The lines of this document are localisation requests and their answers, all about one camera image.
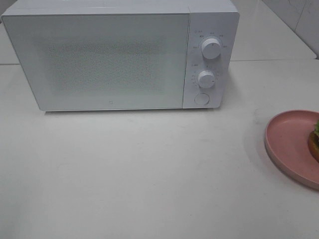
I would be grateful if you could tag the lower white timer knob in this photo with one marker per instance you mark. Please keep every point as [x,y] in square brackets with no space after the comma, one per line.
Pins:
[206,79]

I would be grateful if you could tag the upper white power knob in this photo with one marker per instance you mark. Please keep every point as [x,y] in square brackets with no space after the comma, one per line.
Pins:
[211,48]

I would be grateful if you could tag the white microwave oven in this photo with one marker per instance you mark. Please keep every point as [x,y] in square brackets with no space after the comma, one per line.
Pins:
[207,18]

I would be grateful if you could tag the white microwave door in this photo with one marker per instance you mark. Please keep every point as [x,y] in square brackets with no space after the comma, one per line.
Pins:
[102,62]

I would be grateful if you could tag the burger with lettuce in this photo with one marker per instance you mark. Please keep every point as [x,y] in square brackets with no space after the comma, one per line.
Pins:
[313,142]

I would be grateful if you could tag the pink round plate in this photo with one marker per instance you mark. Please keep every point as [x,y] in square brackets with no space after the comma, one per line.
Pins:
[286,143]

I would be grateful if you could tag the round white door button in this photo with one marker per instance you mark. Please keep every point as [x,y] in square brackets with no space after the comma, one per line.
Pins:
[202,99]

